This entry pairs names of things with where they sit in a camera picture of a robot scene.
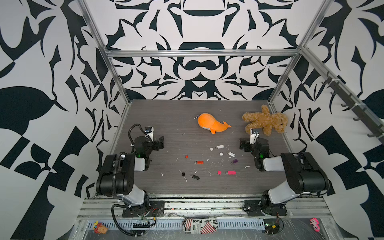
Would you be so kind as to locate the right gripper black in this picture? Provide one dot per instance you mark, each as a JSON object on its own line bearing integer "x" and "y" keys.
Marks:
{"x": 244, "y": 145}

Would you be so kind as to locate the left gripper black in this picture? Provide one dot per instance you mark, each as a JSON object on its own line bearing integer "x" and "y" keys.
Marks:
{"x": 160, "y": 143}

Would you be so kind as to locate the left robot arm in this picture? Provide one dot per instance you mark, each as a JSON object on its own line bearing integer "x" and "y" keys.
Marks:
{"x": 116, "y": 178}

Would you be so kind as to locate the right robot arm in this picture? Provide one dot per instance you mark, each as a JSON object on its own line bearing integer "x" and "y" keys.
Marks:
{"x": 303, "y": 174}

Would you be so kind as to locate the purple usb drive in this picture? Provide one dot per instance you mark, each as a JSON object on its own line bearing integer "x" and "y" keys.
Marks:
{"x": 234, "y": 161}

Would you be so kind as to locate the white usb drive long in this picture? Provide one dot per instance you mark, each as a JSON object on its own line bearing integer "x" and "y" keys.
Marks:
{"x": 231, "y": 154}

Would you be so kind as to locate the brown teddy bear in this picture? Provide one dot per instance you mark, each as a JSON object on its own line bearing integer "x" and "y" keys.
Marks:
{"x": 266, "y": 121}

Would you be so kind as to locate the orange plush whale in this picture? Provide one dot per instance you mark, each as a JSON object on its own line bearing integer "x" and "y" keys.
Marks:
{"x": 208, "y": 122}

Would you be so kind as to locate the small electronics board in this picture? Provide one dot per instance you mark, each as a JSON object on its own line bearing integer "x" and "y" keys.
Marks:
{"x": 274, "y": 227}

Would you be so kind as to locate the pink toy figure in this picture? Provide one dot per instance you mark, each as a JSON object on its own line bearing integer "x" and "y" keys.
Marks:
{"x": 314, "y": 222}

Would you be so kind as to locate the red yellow toy figure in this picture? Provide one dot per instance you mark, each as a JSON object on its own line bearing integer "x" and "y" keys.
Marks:
{"x": 99, "y": 228}

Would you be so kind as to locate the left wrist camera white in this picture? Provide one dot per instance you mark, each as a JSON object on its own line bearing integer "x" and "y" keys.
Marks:
{"x": 150, "y": 133}

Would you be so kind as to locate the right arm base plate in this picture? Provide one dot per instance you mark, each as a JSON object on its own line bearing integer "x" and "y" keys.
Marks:
{"x": 255, "y": 208}

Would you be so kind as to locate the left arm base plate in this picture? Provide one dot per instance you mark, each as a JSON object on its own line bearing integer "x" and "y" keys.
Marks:
{"x": 147, "y": 209}

